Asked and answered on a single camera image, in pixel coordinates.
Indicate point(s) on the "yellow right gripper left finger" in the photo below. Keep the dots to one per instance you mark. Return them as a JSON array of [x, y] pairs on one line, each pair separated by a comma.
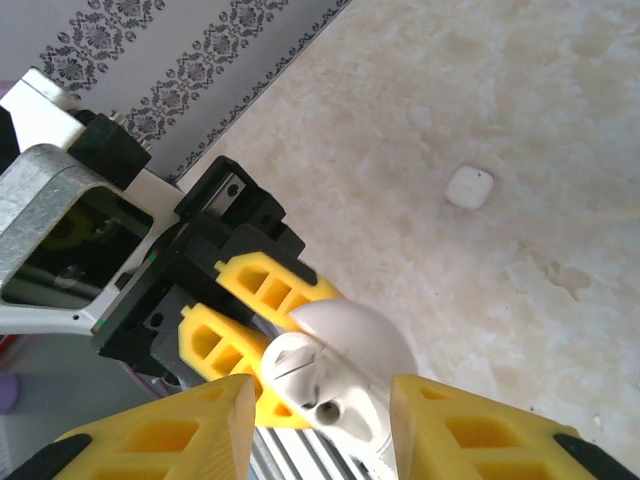
[[175, 440]]

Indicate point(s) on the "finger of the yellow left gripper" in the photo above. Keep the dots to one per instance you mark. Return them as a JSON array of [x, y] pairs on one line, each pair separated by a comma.
[[300, 287], [195, 325]]

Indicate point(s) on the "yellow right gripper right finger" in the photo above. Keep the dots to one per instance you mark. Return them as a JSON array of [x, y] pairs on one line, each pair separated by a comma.
[[475, 440]]

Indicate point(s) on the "round white earbud charging case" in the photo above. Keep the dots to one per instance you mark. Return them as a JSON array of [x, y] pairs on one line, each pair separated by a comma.
[[350, 340]]

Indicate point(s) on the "square white earbud charging case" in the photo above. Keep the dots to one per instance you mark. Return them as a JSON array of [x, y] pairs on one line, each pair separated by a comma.
[[470, 187]]

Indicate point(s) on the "tiny white fragment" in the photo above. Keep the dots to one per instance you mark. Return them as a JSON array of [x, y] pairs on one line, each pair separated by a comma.
[[597, 420]]

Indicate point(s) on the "aluminium rail beam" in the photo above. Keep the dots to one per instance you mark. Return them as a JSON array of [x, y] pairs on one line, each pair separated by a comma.
[[300, 455]]

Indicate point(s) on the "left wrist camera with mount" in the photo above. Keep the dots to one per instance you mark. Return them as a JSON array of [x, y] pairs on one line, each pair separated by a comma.
[[35, 200]]

